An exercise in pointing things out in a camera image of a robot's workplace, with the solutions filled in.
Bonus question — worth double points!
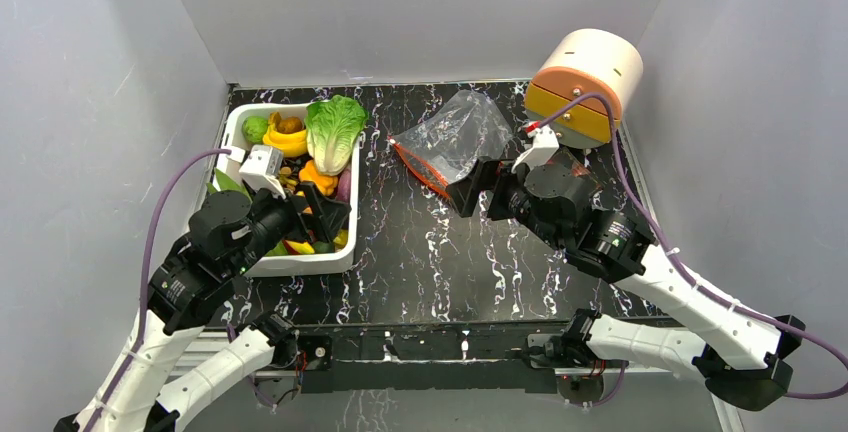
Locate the mango slice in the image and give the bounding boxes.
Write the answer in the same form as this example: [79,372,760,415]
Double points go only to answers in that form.
[283,240,316,255]

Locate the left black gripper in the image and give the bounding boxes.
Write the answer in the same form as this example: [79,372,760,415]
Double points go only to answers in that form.
[227,178,351,277]

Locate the brown kiwi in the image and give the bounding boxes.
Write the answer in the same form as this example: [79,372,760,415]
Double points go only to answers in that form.
[274,115,304,135]

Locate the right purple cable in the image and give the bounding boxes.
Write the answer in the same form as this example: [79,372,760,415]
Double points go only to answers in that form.
[537,92,848,401]

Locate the purple eggplant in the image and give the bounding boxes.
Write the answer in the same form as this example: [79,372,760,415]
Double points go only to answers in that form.
[335,167,352,203]

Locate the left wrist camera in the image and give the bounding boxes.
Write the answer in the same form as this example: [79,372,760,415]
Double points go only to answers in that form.
[239,145,286,197]

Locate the white food bin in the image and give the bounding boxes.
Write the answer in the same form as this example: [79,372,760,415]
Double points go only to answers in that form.
[209,101,362,279]

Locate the orange bell pepper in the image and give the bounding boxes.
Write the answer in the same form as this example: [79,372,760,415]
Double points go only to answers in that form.
[298,160,339,197]

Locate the green lime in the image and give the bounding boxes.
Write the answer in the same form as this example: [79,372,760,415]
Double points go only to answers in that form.
[241,116,269,145]

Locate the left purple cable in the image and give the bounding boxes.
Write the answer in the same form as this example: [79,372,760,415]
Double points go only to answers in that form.
[99,147,233,432]

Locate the purple cable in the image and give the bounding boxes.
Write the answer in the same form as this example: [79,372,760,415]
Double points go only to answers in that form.
[537,92,848,401]
[99,147,233,432]

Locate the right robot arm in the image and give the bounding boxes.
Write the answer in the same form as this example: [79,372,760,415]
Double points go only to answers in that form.
[447,158,800,411]

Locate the clear zip top bag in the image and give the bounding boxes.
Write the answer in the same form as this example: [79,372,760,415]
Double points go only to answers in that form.
[389,90,513,197]

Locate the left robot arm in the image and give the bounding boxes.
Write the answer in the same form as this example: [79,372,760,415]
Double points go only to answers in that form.
[55,182,351,431]

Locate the yellow banana bunch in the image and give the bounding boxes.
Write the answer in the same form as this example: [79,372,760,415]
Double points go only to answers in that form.
[263,112,307,157]

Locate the green lettuce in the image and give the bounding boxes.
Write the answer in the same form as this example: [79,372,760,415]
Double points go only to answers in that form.
[304,95,368,176]

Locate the green leaf vegetable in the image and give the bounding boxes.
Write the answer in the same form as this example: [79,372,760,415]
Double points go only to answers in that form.
[206,168,252,200]

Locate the round drawer cabinet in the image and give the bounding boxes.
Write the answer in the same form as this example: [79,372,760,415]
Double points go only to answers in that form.
[524,28,643,149]

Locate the brown longan bunch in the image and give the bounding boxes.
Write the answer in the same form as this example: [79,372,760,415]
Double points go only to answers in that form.
[278,166,299,191]

